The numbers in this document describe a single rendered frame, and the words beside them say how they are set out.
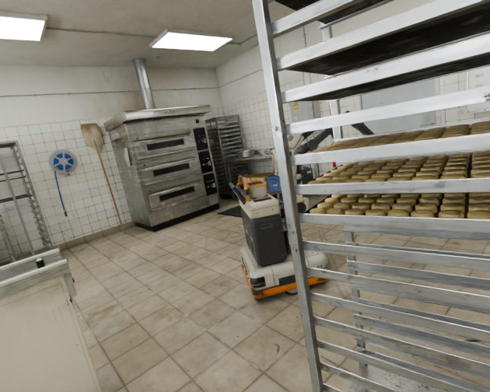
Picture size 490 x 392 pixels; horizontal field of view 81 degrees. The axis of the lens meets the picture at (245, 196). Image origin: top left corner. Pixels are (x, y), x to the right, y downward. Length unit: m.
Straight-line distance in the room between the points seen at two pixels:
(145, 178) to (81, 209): 1.40
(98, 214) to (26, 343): 4.35
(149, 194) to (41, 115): 2.13
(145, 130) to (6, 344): 3.96
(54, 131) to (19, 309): 4.43
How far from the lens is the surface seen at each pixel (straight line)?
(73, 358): 1.82
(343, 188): 0.82
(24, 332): 1.72
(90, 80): 6.14
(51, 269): 1.65
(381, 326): 1.52
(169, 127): 5.32
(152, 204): 5.09
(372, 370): 1.70
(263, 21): 0.89
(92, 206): 5.89
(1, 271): 1.94
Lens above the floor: 1.32
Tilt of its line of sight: 12 degrees down
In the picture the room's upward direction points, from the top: 10 degrees counter-clockwise
